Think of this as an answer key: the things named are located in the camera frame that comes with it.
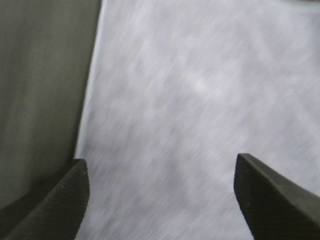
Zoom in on black table cloth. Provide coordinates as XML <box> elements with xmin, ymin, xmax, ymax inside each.
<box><xmin>0</xmin><ymin>0</ymin><xmax>102</xmax><ymax>207</ymax></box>

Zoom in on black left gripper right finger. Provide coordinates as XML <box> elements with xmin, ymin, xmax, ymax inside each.
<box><xmin>233</xmin><ymin>153</ymin><xmax>320</xmax><ymax>240</ymax></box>

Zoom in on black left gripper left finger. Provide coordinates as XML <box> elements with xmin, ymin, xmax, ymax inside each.
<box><xmin>0</xmin><ymin>159</ymin><xmax>90</xmax><ymax>240</ymax></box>

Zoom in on grey microfibre towel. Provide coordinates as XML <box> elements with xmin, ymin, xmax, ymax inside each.
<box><xmin>77</xmin><ymin>0</ymin><xmax>320</xmax><ymax>240</ymax></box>

